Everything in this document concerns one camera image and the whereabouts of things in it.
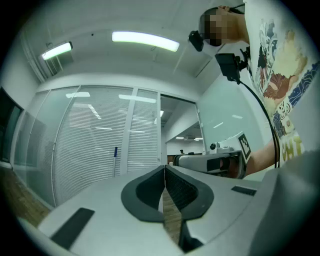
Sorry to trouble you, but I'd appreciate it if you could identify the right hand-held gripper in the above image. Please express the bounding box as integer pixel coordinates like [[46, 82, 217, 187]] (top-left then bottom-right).
[[173, 131, 253, 180]]

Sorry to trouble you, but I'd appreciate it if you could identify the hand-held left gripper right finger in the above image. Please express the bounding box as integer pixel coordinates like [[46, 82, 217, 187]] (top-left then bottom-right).
[[164, 164, 215, 221]]

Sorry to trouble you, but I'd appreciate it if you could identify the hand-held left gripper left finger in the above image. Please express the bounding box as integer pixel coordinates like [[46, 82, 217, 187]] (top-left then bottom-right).
[[121, 164, 166, 224]]

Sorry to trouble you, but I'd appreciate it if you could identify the person's right forearm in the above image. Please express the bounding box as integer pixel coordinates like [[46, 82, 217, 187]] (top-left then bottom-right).
[[246, 138, 279, 176]]

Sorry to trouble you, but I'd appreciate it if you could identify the wooden plank floor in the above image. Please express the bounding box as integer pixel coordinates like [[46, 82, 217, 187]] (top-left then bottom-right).
[[0, 166, 182, 247]]

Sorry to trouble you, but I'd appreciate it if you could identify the narrow white venetian blind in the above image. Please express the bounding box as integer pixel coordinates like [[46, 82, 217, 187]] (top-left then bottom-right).
[[126, 88, 161, 174]]

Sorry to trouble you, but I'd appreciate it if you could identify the wide white venetian blind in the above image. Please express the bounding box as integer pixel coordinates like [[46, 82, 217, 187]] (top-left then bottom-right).
[[53, 86, 134, 206]]

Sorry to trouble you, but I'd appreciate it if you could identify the black body-mounted device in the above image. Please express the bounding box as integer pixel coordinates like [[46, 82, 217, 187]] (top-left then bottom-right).
[[214, 46, 252, 85]]

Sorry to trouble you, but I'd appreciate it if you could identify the white ceiling tube light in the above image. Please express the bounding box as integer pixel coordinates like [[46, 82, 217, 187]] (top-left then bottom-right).
[[111, 31, 180, 53], [41, 41, 74, 61]]

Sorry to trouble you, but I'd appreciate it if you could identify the person's head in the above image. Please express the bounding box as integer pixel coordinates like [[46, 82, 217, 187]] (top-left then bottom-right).
[[203, 6, 251, 47]]

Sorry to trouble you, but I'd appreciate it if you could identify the white printed t-shirt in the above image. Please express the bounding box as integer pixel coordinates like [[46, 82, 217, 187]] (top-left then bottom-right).
[[242, 0, 320, 163]]

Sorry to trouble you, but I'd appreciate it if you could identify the dark glass door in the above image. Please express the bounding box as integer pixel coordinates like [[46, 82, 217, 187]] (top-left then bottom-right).
[[0, 86, 25, 163]]

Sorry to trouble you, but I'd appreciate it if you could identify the ceiling air vent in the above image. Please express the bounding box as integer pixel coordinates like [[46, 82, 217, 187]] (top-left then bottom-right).
[[46, 56, 63, 76]]

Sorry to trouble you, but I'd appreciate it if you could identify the black head camera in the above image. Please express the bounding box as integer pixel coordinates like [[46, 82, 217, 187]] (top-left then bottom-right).
[[188, 29, 205, 53]]

